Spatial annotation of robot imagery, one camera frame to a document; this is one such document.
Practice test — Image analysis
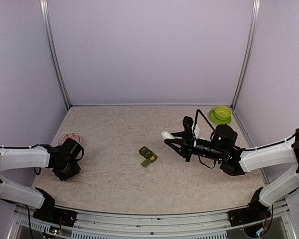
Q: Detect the red patterned white bowl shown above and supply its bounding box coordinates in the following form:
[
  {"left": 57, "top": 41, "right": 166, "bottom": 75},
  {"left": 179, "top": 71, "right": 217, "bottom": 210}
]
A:
[{"left": 58, "top": 132, "right": 81, "bottom": 145}]

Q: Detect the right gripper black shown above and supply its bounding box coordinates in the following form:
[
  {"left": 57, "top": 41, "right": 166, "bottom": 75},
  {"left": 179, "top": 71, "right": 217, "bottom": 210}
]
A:
[{"left": 164, "top": 131, "right": 225, "bottom": 162}]

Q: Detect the front aluminium rail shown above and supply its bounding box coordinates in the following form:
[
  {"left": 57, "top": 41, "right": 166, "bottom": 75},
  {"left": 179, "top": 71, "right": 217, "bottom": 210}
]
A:
[{"left": 4, "top": 199, "right": 299, "bottom": 239}]

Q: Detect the green bowl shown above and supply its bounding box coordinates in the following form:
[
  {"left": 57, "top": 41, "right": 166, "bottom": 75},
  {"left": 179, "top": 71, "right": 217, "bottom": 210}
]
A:
[{"left": 214, "top": 106, "right": 232, "bottom": 120}]

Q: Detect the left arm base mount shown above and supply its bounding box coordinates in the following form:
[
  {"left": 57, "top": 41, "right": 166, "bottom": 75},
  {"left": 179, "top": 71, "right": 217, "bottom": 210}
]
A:
[{"left": 33, "top": 208, "right": 77, "bottom": 228}]

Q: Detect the left aluminium frame post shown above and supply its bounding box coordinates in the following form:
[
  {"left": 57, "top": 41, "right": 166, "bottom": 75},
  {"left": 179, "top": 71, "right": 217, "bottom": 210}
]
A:
[{"left": 39, "top": 0, "right": 72, "bottom": 111}]

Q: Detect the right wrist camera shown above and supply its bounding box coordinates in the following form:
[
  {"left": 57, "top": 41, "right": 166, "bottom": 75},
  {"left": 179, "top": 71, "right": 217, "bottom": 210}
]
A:
[{"left": 182, "top": 116, "right": 200, "bottom": 139}]

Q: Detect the green saucer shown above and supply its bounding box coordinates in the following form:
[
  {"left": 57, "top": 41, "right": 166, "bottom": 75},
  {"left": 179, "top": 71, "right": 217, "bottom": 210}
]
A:
[{"left": 208, "top": 110, "right": 231, "bottom": 124}]

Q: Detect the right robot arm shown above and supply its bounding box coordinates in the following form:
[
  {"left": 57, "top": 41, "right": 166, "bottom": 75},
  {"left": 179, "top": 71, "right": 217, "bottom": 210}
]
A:
[{"left": 161, "top": 123, "right": 299, "bottom": 221}]

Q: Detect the aluminium frame post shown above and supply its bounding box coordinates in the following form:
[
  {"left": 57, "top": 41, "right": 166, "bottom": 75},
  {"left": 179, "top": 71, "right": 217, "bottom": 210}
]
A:
[
  {"left": 39, "top": 0, "right": 72, "bottom": 111},
  {"left": 231, "top": 0, "right": 261, "bottom": 111}
]

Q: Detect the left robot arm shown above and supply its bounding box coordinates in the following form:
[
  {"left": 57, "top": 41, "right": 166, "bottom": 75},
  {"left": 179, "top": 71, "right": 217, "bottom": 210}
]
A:
[{"left": 0, "top": 138, "right": 84, "bottom": 222}]

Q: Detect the right aluminium frame post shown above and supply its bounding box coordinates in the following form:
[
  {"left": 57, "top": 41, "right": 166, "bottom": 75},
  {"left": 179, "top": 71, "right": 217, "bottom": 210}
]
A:
[{"left": 231, "top": 0, "right": 261, "bottom": 111}]

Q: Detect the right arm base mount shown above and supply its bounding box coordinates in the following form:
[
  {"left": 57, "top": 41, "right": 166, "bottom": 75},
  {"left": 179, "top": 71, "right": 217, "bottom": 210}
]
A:
[{"left": 228, "top": 208, "right": 271, "bottom": 227}]

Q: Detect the green weekly pill organizer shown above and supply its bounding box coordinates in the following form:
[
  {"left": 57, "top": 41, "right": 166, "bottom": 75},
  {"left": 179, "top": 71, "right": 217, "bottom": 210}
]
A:
[{"left": 139, "top": 146, "right": 157, "bottom": 168}]

